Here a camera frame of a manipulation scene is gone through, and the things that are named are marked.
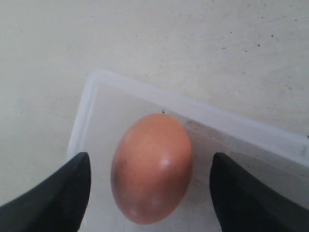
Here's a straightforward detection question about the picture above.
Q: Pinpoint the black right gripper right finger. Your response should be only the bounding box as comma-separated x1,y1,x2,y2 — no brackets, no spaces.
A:
210,153,309,232

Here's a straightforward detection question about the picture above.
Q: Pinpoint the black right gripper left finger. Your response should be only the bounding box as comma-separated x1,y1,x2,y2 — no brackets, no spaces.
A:
0,152,91,232

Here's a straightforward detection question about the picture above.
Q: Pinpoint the brown egg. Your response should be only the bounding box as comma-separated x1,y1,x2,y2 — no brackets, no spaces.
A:
111,113,193,224

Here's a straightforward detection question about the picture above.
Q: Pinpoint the clear plastic tray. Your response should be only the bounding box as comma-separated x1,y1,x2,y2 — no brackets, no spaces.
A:
68,69,309,232

